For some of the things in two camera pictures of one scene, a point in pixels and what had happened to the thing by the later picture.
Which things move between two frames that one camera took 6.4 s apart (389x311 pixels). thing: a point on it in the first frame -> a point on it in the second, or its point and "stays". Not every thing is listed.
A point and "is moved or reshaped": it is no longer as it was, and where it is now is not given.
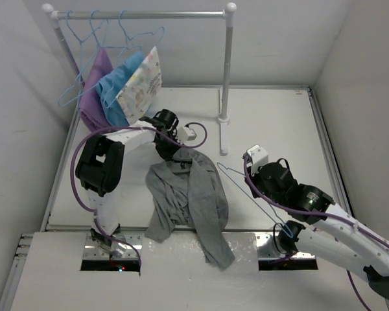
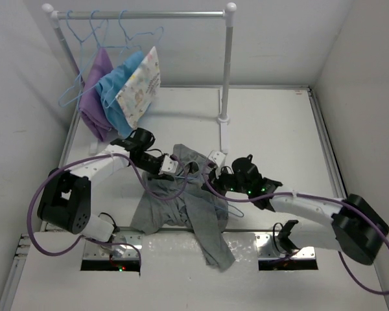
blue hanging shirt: x=109 y=86 stays
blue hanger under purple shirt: x=104 y=47 stays
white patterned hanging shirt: x=142 y=89 stays
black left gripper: x=168 y=155 -> x=161 y=157
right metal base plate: x=268 y=260 stays
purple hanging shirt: x=90 y=107 stays
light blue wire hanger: x=290 y=231 is moved or reshaped
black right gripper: x=253 y=194 -> x=215 y=181
